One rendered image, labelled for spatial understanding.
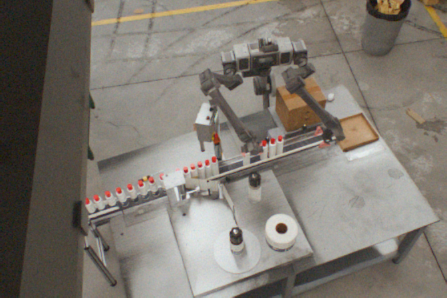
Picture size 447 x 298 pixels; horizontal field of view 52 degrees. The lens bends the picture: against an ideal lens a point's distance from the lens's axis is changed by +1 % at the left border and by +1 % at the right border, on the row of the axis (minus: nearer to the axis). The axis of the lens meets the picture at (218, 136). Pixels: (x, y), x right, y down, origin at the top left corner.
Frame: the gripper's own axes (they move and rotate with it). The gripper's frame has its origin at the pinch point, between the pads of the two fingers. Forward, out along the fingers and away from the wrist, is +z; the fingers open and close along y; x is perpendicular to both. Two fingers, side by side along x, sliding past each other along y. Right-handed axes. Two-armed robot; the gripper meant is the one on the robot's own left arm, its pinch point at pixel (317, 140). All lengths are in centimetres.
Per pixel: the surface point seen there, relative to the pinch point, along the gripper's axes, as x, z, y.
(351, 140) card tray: 49, 4, -17
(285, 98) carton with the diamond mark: -3.9, 11.1, -45.1
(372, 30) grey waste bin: 150, -12, -182
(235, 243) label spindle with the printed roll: -45, 51, 57
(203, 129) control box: -74, 28, -7
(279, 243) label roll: -22, 36, 60
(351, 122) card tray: 54, 1, -34
